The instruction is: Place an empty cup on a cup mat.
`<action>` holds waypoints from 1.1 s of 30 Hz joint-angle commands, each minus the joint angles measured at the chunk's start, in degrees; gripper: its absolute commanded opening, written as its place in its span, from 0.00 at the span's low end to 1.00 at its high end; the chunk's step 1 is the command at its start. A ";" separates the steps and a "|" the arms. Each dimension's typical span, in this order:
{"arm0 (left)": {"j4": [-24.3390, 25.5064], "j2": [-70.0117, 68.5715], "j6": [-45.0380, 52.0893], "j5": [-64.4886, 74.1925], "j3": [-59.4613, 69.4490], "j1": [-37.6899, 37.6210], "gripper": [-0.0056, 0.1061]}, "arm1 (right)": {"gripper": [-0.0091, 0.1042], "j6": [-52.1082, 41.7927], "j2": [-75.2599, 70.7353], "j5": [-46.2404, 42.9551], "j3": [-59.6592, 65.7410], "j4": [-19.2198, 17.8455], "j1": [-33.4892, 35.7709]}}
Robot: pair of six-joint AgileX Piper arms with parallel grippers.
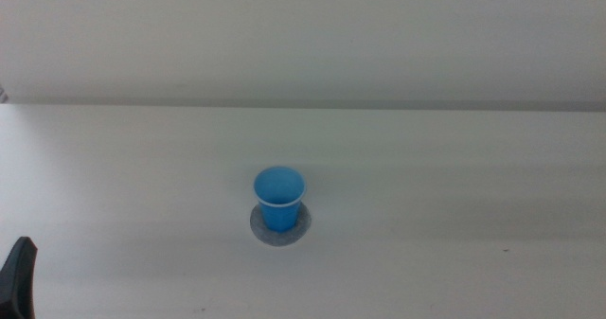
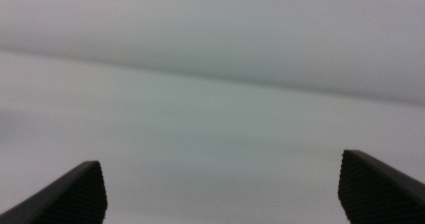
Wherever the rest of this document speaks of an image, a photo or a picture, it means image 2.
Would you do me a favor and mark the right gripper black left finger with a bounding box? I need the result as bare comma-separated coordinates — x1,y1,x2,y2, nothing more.
0,160,108,224

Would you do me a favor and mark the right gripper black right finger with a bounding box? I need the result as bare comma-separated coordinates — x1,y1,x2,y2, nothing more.
337,149,425,224

